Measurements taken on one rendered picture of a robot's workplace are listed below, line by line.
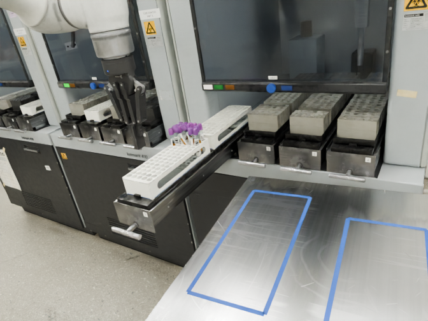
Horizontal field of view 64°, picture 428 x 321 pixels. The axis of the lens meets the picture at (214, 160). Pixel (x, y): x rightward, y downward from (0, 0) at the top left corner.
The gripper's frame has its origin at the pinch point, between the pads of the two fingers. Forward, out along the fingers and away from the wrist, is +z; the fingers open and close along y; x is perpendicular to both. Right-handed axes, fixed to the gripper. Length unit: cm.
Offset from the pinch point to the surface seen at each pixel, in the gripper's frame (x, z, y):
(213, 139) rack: -26.9, 12.5, -4.9
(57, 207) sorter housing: -36, 77, 128
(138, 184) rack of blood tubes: 5.0, 11.8, -1.3
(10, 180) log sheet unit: -35, 65, 174
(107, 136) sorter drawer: -36, 21, 59
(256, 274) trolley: 18.3, 15.4, -41.5
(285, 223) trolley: 2.7, 15.4, -41.0
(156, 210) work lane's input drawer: 6.1, 18.1, -6.9
